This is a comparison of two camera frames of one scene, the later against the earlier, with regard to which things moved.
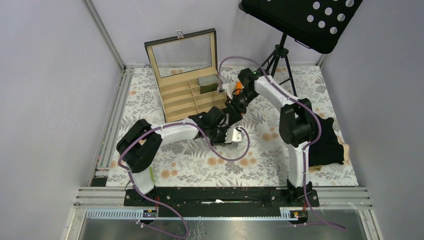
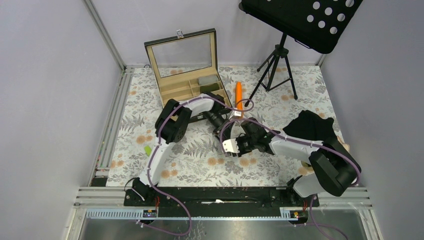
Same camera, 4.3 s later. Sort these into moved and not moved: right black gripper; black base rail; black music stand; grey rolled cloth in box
Moved: right black gripper
Not moved: grey rolled cloth in box; black music stand; black base rail
